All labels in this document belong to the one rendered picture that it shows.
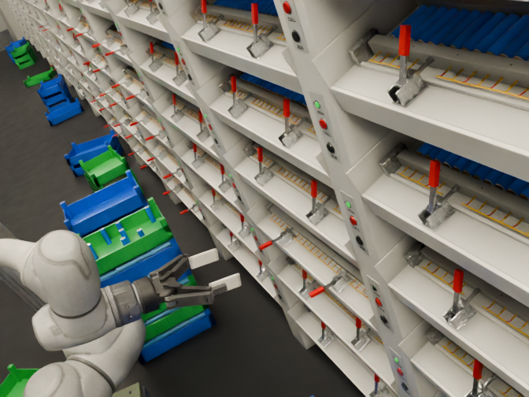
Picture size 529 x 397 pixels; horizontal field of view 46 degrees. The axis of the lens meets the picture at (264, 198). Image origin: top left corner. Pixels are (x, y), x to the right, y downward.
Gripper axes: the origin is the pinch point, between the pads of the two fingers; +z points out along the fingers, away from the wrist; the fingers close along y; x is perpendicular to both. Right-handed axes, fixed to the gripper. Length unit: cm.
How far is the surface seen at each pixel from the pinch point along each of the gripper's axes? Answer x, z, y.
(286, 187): 11.9, 20.4, -5.3
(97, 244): -27, -18, -88
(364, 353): -26.3, 25.7, 14.7
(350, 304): -8.3, 21.2, 18.5
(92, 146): -53, 11, -288
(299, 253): -7.6, 22.2, -7.0
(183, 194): -44, 31, -149
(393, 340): -6.4, 20.2, 35.7
